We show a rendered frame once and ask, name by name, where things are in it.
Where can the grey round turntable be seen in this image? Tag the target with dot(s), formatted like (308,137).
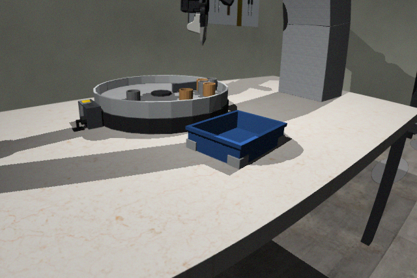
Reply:
(166,116)

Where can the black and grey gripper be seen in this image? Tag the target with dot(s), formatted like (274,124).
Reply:
(199,25)

